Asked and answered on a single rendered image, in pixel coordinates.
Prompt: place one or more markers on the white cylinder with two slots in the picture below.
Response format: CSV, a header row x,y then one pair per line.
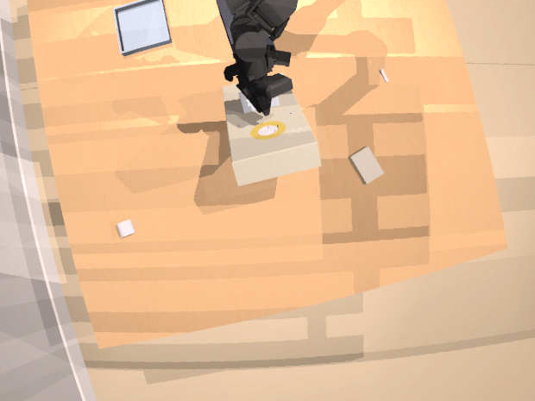
x,y
267,130

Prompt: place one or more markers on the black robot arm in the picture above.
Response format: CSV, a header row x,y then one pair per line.
x,y
250,30

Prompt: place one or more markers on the white cylindrical pin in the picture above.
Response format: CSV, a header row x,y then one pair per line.
x,y
384,75

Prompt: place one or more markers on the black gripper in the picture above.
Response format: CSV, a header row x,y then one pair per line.
x,y
255,84

